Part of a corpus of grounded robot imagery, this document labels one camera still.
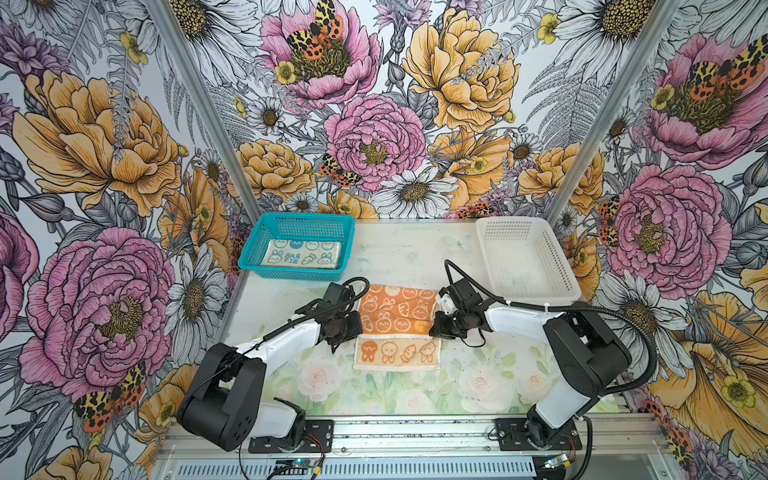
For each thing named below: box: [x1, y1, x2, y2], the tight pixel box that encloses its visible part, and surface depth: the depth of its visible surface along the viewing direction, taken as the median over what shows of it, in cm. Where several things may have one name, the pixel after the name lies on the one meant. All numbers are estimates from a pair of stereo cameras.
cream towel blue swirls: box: [260, 240, 342, 269], surface depth 110 cm
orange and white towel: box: [353, 284, 442, 371], surface depth 92 cm
